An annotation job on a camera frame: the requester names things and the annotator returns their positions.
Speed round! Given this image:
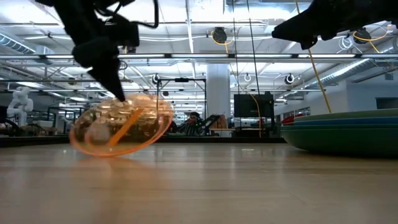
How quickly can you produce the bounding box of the black gantry frame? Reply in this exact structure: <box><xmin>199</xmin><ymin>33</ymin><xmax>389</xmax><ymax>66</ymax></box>
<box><xmin>156</xmin><ymin>77</ymin><xmax>208</xmax><ymax>135</ymax></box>

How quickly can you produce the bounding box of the red object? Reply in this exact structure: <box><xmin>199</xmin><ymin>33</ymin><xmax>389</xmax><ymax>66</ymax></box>
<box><xmin>281</xmin><ymin>114</ymin><xmax>297</xmax><ymax>126</ymax></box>

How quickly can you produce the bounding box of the silver ventilation duct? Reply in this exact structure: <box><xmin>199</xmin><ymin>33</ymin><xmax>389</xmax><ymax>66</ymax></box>
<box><xmin>303</xmin><ymin>58</ymin><xmax>398</xmax><ymax>91</ymax></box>

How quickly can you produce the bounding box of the long ceiling light strip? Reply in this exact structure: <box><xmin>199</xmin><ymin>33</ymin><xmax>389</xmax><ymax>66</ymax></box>
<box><xmin>0</xmin><ymin>53</ymin><xmax>398</xmax><ymax>60</ymax></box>

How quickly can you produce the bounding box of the white humanoid robot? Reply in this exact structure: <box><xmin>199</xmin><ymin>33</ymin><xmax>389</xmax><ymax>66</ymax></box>
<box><xmin>6</xmin><ymin>86</ymin><xmax>35</xmax><ymax>128</ymax></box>

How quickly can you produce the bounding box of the black aluminium table frame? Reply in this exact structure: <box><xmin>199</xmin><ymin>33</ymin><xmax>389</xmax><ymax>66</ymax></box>
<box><xmin>0</xmin><ymin>134</ymin><xmax>287</xmax><ymax>147</ymax></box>

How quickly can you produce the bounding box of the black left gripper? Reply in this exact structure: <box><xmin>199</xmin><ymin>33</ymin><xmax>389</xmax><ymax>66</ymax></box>
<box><xmin>60</xmin><ymin>12</ymin><xmax>141</xmax><ymax>103</ymax></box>

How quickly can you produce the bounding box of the dark green plastic plate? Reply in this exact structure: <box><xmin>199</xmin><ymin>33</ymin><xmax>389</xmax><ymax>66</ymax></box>
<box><xmin>281</xmin><ymin>123</ymin><xmax>398</xmax><ymax>131</ymax></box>
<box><xmin>280</xmin><ymin>124</ymin><xmax>398</xmax><ymax>158</ymax></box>

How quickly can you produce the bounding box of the orange translucent plastic plate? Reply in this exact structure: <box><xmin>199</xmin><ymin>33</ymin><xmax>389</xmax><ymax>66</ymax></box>
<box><xmin>68</xmin><ymin>93</ymin><xmax>175</xmax><ymax>157</ymax></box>

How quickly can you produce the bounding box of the yellow hanging cable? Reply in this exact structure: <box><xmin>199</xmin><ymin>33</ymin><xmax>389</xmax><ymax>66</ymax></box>
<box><xmin>294</xmin><ymin>0</ymin><xmax>333</xmax><ymax>114</ymax></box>

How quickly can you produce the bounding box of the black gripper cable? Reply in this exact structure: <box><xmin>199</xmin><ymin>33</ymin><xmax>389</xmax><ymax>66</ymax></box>
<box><xmin>130</xmin><ymin>0</ymin><xmax>160</xmax><ymax>29</ymax></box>

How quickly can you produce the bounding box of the black monitor screen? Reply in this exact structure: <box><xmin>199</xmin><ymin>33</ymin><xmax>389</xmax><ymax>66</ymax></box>
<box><xmin>233</xmin><ymin>93</ymin><xmax>275</xmax><ymax>118</ymax></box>

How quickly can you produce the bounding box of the white building column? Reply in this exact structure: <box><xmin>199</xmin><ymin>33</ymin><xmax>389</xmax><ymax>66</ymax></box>
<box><xmin>206</xmin><ymin>63</ymin><xmax>231</xmax><ymax>129</ymax></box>

